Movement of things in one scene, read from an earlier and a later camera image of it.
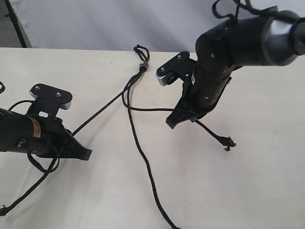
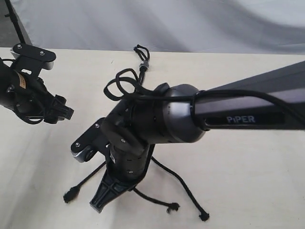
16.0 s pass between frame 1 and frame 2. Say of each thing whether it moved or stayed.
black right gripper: moved
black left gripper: moved
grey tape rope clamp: stayed
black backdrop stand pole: stayed
